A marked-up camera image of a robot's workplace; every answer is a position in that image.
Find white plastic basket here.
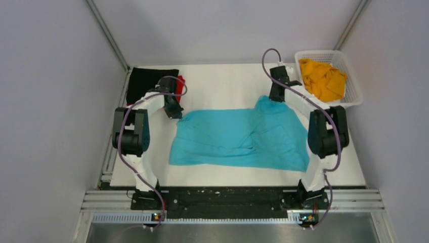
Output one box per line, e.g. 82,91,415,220
295,50,363,107

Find folded black t shirt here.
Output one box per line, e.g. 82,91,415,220
126,67,179,105

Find turquoise t shirt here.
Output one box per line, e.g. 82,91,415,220
169,96,310,172

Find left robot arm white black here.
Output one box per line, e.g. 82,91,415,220
112,75,188,211

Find left aluminium side rail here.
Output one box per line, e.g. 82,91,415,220
96,68,132,189

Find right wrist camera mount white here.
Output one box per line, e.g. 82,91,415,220
277,61,295,79

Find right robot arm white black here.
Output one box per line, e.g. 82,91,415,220
267,65,350,209

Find aluminium front rail frame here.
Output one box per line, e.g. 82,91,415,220
71,189,397,242

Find orange t shirt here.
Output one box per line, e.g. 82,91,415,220
298,59,348,103

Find folded red t shirt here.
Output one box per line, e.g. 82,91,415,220
126,75,185,105

